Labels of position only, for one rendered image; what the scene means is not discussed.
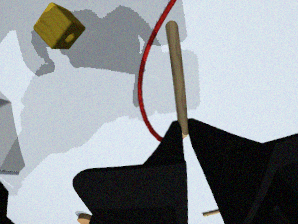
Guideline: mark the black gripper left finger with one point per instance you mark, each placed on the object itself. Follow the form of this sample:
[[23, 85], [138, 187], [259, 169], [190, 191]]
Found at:
[[160, 181]]

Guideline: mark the tan round disc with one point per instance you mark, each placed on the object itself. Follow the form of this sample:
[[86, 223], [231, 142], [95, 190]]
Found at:
[[84, 218]]

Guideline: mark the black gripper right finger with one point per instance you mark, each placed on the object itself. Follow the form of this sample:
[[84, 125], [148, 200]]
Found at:
[[239, 171]]

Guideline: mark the yellow wooden block with hole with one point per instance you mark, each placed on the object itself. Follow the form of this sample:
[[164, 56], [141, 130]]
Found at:
[[58, 27]]

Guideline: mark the red string with wooden stick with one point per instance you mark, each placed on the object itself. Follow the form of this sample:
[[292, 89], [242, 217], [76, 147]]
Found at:
[[174, 41]]

